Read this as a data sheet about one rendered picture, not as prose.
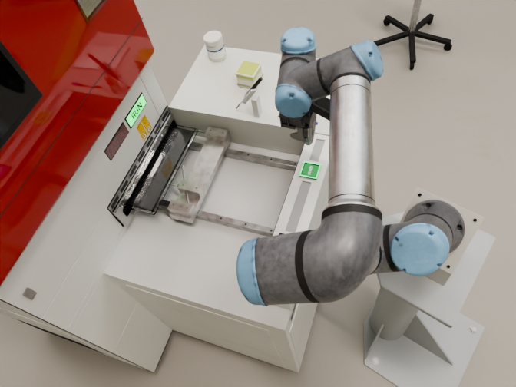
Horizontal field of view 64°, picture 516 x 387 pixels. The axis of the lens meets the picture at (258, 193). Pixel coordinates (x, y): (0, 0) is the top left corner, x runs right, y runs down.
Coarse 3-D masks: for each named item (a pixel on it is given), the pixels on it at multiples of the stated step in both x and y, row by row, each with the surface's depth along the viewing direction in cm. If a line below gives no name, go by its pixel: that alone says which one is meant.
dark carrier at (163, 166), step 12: (168, 132) 155; (180, 132) 154; (192, 132) 153; (168, 144) 152; (180, 144) 151; (156, 156) 150; (168, 156) 149; (180, 156) 149; (156, 168) 147; (168, 168) 146; (144, 180) 145; (156, 180) 144; (132, 192) 143; (144, 192) 142; (156, 192) 141; (132, 204) 140; (144, 204) 139
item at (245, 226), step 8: (160, 208) 146; (200, 216) 140; (208, 216) 139; (216, 216) 139; (224, 224) 139; (232, 224) 137; (240, 224) 136; (248, 224) 135; (256, 224) 135; (256, 232) 136; (264, 232) 134; (272, 232) 133
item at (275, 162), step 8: (192, 144) 157; (200, 144) 156; (232, 152) 152; (240, 152) 152; (248, 160) 152; (256, 160) 150; (264, 160) 149; (272, 160) 148; (280, 160) 147; (288, 160) 147; (288, 168) 148
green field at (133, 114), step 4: (140, 100) 135; (144, 100) 138; (136, 104) 134; (140, 104) 136; (144, 104) 138; (136, 108) 134; (140, 108) 136; (132, 112) 133; (136, 112) 135; (140, 112) 137; (128, 116) 131; (132, 116) 133; (136, 116) 135; (128, 120) 132; (132, 120) 134; (132, 124) 134
